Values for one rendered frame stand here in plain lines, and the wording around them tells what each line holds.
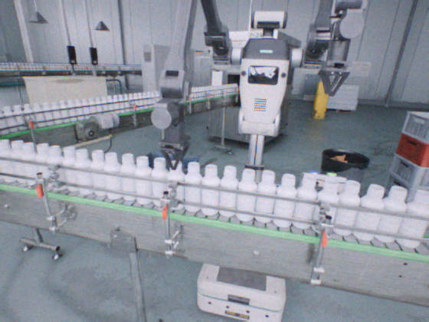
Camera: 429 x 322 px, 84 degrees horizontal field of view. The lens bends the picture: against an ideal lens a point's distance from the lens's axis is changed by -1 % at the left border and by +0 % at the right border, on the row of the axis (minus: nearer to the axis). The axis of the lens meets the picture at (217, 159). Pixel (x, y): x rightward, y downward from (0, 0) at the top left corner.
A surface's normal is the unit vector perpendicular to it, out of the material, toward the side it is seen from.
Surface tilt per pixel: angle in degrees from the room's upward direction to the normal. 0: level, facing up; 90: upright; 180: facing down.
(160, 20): 90
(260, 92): 90
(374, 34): 90
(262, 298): 31
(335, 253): 90
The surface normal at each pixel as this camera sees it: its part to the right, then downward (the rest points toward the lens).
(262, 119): -0.22, 0.35
